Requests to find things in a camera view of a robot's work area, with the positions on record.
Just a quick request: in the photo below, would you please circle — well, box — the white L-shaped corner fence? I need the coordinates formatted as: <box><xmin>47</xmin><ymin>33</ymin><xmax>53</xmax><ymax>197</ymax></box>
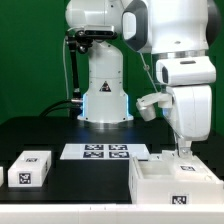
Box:
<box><xmin>0</xmin><ymin>179</ymin><xmax>224</xmax><ymax>224</ymax></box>

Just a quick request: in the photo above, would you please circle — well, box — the white door panel with marker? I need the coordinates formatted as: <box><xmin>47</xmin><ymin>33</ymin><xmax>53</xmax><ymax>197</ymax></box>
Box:
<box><xmin>161</xmin><ymin>149</ymin><xmax>218</xmax><ymax>183</ymax></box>

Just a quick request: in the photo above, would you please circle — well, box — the black cable bundle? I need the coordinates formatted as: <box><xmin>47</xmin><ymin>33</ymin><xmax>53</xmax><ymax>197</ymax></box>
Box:
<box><xmin>38</xmin><ymin>99</ymin><xmax>83</xmax><ymax>118</ymax></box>

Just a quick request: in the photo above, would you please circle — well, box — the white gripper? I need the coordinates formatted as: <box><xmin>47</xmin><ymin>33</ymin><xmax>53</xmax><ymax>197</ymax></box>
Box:
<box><xmin>165</xmin><ymin>85</ymin><xmax>212</xmax><ymax>157</ymax></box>

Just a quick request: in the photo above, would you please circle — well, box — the white block at left edge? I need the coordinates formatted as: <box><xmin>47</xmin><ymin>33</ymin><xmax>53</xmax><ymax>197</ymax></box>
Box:
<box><xmin>0</xmin><ymin>166</ymin><xmax>4</xmax><ymax>187</ymax></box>

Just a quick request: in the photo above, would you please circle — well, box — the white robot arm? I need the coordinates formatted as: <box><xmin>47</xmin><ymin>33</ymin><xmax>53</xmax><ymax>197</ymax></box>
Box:
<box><xmin>66</xmin><ymin>0</ymin><xmax>221</xmax><ymax>156</ymax></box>

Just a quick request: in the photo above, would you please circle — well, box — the grey depth camera bar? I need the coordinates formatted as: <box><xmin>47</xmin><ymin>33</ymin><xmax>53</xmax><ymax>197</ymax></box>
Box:
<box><xmin>84</xmin><ymin>26</ymin><xmax>116</xmax><ymax>39</ymax></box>

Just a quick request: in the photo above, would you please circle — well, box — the white box with marker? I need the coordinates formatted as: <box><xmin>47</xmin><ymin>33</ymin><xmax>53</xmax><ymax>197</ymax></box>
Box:
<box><xmin>8</xmin><ymin>151</ymin><xmax>51</xmax><ymax>187</ymax></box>

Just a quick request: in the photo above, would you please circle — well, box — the white cabinet body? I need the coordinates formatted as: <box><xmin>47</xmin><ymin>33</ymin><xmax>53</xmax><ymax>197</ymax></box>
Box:
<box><xmin>129</xmin><ymin>157</ymin><xmax>224</xmax><ymax>205</ymax></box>

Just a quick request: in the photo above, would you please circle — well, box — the white base marker plate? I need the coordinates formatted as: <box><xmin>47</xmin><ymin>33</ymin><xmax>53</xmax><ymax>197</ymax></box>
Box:
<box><xmin>60</xmin><ymin>144</ymin><xmax>149</xmax><ymax>160</ymax></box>

